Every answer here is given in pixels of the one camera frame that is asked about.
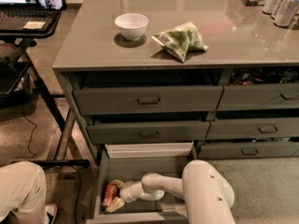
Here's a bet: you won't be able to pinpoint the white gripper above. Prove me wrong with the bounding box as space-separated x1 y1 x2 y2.
106 179 145 213

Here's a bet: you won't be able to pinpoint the red coke can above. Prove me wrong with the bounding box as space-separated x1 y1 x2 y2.
102 182 118 209

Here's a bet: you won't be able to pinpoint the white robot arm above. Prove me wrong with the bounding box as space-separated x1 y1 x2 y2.
102 160 235 224

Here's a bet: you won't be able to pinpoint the open bottom left drawer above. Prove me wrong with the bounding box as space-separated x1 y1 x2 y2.
86 146 198 224

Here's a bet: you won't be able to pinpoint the middle left grey drawer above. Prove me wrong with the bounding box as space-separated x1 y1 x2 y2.
87 120 209 144

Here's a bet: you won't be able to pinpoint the bottom right grey drawer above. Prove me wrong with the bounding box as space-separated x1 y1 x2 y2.
198 142 299 160

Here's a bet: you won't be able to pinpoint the grey counter cabinet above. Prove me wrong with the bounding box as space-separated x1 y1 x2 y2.
53 0 299 159

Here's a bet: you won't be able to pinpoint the middle right grey drawer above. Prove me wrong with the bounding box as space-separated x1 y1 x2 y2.
206 118 299 140

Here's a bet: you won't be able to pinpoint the top right grey drawer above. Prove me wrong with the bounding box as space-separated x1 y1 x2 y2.
218 83 299 111

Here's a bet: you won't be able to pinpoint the white can right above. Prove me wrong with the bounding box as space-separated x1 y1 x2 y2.
274 0 299 27

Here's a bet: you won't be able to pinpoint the white shoe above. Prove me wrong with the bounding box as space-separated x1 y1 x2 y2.
45 203 57 224

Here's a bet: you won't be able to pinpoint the person's leg beige trousers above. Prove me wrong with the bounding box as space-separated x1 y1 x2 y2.
0 161 46 224

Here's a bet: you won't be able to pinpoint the white ceramic bowl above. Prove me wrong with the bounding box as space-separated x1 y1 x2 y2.
115 13 149 41

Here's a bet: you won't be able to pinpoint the green chip bag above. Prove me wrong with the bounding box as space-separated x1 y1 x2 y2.
151 21 208 63

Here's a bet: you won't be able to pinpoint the black laptop stand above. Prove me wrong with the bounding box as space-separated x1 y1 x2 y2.
0 13 91 168

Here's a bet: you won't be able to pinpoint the yellow sticky note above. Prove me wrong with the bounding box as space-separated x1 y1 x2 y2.
23 21 45 30

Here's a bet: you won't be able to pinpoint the black smartphone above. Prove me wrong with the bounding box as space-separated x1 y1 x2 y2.
36 0 66 10

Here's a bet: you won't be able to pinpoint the black laptop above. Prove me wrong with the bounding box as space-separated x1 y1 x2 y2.
0 0 61 33

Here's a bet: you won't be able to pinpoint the black cable on floor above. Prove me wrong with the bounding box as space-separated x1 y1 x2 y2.
21 93 82 224

